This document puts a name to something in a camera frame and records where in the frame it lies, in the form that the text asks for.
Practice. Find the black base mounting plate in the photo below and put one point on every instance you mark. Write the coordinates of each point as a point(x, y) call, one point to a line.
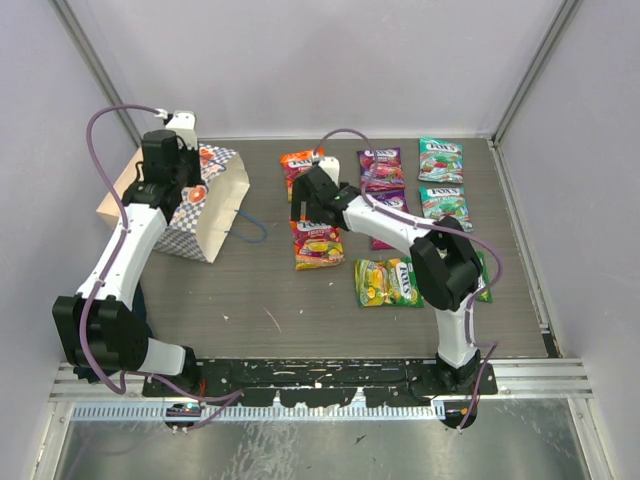
point(322, 383)

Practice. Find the purple snack packet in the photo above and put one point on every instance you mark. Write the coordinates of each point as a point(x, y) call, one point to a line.
point(381, 171)
point(395, 200)

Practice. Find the teal mint candy packet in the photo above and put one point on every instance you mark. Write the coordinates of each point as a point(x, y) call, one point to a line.
point(440, 161)

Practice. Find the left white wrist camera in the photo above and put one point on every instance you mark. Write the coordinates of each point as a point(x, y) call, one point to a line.
point(183, 123)

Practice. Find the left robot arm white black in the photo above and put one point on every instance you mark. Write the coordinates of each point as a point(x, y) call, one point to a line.
point(99, 330)

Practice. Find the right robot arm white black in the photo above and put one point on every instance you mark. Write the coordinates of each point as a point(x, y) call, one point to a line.
point(445, 265)

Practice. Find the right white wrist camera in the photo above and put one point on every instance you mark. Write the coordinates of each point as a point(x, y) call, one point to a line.
point(331, 167)

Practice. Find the blue checkered paper bag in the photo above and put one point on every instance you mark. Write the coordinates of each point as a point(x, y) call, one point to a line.
point(202, 222)

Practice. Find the green snack packet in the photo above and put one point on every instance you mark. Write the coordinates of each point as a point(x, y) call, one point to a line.
point(390, 282)
point(486, 295)

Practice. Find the orange snack packet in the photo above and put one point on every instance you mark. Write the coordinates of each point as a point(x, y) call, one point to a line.
point(296, 164)
point(316, 245)

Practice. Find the white slotted cable duct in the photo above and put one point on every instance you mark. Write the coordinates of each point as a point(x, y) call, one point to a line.
point(167, 411)

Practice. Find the dark navy cloth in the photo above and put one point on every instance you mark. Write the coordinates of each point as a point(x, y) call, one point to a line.
point(140, 311)

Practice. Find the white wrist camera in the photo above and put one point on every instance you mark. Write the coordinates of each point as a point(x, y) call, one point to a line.
point(331, 167)
point(183, 123)

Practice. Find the teal white snack packet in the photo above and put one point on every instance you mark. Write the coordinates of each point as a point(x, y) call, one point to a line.
point(436, 203)

